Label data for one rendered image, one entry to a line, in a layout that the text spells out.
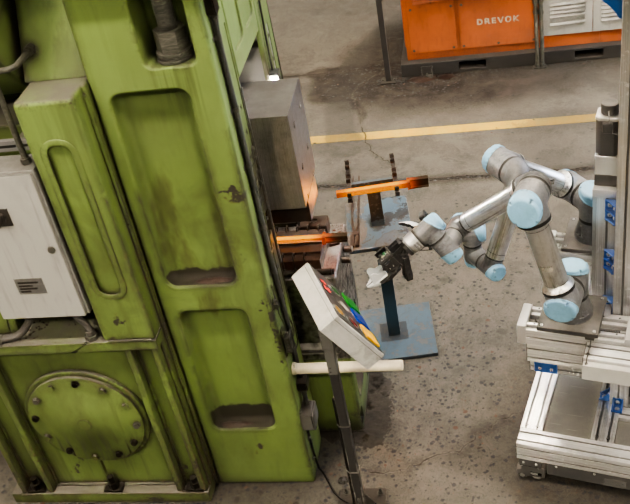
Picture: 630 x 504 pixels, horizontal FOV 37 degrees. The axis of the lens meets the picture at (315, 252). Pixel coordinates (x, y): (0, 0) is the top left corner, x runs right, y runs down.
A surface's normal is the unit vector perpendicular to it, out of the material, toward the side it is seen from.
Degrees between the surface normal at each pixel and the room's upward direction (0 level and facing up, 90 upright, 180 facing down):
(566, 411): 0
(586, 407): 0
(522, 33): 90
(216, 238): 89
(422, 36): 91
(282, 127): 90
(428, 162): 0
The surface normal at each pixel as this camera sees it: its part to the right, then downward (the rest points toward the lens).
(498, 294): -0.16, -0.80
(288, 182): -0.12, 0.60
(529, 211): -0.46, 0.48
